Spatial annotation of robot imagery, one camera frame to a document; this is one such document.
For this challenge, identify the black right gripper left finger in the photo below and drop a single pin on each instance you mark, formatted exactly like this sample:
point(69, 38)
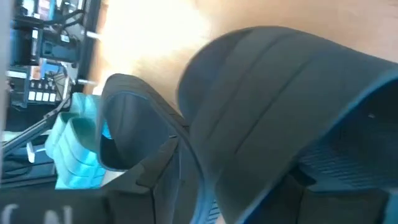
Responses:
point(149, 199)

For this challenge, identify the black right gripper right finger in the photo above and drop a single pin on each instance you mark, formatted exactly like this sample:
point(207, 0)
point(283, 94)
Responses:
point(342, 208)

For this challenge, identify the green slide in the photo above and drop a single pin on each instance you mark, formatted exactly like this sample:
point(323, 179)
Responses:
point(54, 140)
point(90, 161)

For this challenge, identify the thin black slide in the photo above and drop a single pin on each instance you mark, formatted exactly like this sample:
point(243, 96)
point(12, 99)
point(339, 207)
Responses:
point(264, 109)

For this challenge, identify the black electronics rack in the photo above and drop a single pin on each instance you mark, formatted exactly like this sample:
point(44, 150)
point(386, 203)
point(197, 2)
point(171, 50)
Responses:
point(37, 46)

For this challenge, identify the black aluminium table frame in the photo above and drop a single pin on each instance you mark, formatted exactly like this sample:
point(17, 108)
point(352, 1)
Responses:
point(90, 46)

